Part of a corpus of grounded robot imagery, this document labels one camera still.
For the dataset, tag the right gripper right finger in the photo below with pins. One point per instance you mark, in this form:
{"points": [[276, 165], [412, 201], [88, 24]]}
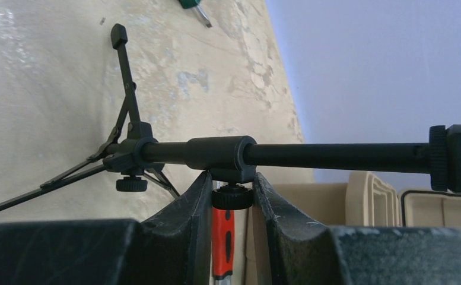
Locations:
{"points": [[293, 248]]}

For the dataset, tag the red adjustable wrench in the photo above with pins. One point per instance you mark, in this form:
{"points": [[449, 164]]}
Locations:
{"points": [[223, 234]]}

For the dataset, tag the tan plastic tool case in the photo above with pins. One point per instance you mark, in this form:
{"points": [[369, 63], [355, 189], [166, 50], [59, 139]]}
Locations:
{"points": [[366, 201]]}

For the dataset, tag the green handle screwdriver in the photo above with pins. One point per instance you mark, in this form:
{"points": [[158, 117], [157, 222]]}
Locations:
{"points": [[195, 6]]}

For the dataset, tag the black tripod mic stand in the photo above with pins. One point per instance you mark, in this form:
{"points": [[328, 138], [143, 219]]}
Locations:
{"points": [[132, 151]]}

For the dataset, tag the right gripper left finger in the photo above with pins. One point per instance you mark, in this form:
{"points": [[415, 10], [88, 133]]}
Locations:
{"points": [[171, 247]]}

